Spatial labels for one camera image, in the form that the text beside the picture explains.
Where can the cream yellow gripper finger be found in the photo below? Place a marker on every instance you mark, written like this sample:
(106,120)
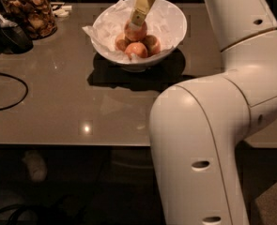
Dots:
(140,11)

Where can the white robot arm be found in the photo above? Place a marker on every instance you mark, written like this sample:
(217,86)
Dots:
(194,126)

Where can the black kitchen appliance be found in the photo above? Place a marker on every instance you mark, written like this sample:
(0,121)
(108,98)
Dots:
(13,39)

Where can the red apple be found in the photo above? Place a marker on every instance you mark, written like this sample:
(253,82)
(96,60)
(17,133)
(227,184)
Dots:
(138,49)
(121,42)
(152,44)
(134,32)

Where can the white bowl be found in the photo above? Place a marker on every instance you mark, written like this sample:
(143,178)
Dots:
(180,24)

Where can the glass jar of dried chips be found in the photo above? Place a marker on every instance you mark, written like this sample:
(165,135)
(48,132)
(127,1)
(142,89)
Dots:
(35,16)

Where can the white crumpled paper liner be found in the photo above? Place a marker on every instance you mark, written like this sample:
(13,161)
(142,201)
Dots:
(110,25)

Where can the white sock under table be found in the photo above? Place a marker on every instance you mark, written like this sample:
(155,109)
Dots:
(36,166)

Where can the small white items on table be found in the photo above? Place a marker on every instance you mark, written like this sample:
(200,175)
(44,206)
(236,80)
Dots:
(61,11)

